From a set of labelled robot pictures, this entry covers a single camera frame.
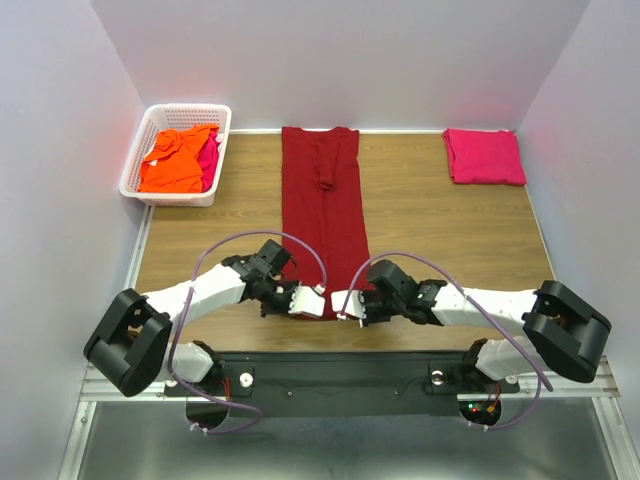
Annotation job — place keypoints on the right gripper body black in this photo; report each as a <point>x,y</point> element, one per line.
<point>379,308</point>

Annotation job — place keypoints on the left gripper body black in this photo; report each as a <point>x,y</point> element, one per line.
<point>275,298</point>

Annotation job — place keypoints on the dark red t shirt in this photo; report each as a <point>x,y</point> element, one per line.
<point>321,199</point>

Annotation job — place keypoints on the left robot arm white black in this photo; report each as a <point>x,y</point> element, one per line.
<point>131,343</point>

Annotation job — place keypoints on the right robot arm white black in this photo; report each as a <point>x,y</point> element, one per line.
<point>549,328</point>

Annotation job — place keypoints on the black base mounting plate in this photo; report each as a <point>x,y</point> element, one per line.
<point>339,384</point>

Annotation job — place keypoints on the pink t shirt in basket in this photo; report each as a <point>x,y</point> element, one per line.
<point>208,159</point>

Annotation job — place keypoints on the orange t shirt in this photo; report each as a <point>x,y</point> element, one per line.
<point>171,166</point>

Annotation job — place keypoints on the white plastic laundry basket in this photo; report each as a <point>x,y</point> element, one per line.
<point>179,116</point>

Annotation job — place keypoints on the folded pink t shirt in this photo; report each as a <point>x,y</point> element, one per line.
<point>484,157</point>

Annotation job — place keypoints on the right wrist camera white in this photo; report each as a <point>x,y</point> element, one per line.
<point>347,304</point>

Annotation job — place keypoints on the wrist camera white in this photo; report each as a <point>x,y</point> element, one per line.
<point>347,304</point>
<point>307,301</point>

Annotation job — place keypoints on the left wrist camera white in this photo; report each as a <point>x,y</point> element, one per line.
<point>307,301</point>

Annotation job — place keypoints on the aluminium frame rail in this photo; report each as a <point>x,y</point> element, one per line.
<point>96,388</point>

